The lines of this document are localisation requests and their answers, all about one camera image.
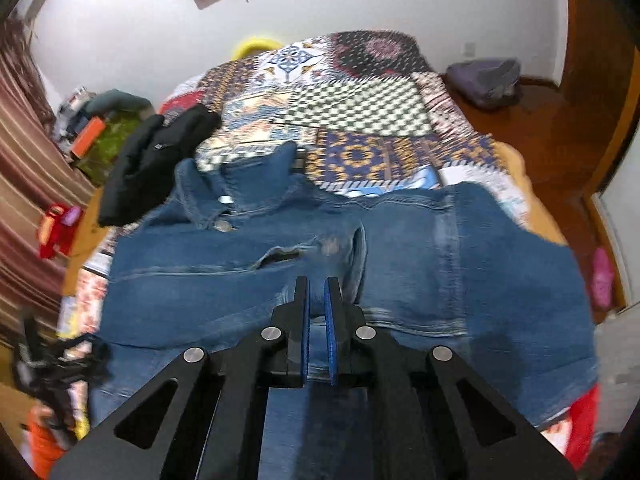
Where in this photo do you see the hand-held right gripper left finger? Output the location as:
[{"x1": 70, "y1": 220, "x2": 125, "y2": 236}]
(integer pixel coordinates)
[{"x1": 50, "y1": 276, "x2": 313, "y2": 480}]

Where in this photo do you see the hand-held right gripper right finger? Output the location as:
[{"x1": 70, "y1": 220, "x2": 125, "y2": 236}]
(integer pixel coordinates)
[{"x1": 325, "y1": 276, "x2": 577, "y2": 480}]

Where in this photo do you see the blue denim jacket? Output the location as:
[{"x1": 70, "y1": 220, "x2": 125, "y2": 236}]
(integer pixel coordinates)
[{"x1": 90, "y1": 141, "x2": 601, "y2": 480}]

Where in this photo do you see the orange bag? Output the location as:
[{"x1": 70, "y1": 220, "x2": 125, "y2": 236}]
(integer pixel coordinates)
[{"x1": 22, "y1": 405, "x2": 81, "y2": 476}]

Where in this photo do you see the red toy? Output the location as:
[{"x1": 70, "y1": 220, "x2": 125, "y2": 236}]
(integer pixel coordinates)
[{"x1": 39, "y1": 203, "x2": 83, "y2": 260}]

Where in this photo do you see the striped brown curtain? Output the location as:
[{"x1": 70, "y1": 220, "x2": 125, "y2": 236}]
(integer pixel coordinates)
[{"x1": 0, "y1": 15, "x2": 96, "y2": 331}]

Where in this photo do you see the black garment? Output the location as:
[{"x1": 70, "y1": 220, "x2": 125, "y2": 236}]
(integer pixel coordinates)
[{"x1": 97, "y1": 105, "x2": 223, "y2": 228}]

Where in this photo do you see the green patterned cloth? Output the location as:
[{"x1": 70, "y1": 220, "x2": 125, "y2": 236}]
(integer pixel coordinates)
[{"x1": 75, "y1": 112, "x2": 147, "y2": 183}]

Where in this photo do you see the orange box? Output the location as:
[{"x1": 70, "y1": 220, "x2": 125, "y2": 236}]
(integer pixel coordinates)
[{"x1": 69, "y1": 116, "x2": 106, "y2": 158}]

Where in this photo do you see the patchwork printed blanket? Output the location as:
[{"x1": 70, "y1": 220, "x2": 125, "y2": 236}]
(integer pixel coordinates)
[{"x1": 57, "y1": 30, "x2": 601, "y2": 461}]

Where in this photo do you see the tan fleece sheet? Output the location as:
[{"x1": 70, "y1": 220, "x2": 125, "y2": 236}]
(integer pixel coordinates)
[{"x1": 497, "y1": 142, "x2": 568, "y2": 248}]

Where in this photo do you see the pile of papers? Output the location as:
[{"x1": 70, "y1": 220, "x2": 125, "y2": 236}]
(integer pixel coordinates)
[{"x1": 57, "y1": 87, "x2": 92, "y2": 137}]

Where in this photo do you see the teal cloth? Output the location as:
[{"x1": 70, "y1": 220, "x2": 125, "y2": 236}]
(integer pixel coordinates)
[{"x1": 82, "y1": 89, "x2": 153, "y2": 117}]

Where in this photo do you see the pink clog shoe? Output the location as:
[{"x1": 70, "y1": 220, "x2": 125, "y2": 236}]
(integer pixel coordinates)
[{"x1": 590, "y1": 247, "x2": 616, "y2": 311}]

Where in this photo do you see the white cabinet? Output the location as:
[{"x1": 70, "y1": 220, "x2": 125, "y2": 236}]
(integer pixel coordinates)
[{"x1": 592, "y1": 170, "x2": 640, "y2": 436}]

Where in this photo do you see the grey purple backpack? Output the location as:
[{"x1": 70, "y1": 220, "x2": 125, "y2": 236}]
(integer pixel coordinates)
[{"x1": 445, "y1": 58, "x2": 523, "y2": 110}]

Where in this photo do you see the yellow round cushion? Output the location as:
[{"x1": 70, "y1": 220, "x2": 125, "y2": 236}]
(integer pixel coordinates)
[{"x1": 232, "y1": 35, "x2": 281, "y2": 61}]

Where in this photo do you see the wooden door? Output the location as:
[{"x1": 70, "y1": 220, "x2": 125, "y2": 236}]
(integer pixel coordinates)
[{"x1": 561, "y1": 0, "x2": 640, "y2": 198}]

